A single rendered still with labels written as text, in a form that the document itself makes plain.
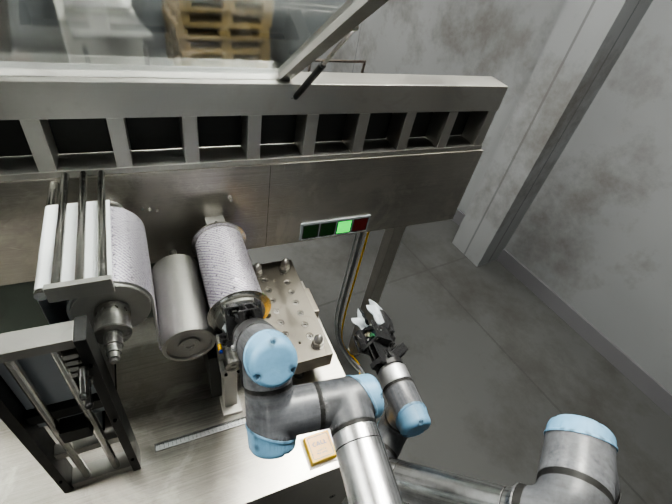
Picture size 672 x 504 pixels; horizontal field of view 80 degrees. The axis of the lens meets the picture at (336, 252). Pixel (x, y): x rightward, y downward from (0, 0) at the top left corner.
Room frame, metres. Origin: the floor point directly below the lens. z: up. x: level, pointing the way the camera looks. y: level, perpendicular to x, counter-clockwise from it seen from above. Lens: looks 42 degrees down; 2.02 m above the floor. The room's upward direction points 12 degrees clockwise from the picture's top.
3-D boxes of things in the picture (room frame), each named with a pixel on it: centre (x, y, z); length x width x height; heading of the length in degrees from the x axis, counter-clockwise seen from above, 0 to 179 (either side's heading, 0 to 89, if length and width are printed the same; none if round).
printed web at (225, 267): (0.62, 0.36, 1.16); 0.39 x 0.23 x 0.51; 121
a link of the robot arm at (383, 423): (0.47, -0.23, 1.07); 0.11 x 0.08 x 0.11; 157
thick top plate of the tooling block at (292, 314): (0.81, 0.12, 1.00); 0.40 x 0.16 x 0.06; 31
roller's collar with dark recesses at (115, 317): (0.43, 0.39, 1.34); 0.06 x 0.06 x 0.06; 31
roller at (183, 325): (0.62, 0.35, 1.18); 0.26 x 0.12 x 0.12; 31
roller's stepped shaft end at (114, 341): (0.38, 0.36, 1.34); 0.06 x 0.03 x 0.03; 31
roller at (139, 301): (0.56, 0.47, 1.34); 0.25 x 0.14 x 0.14; 31
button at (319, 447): (0.46, -0.07, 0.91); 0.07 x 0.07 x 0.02; 31
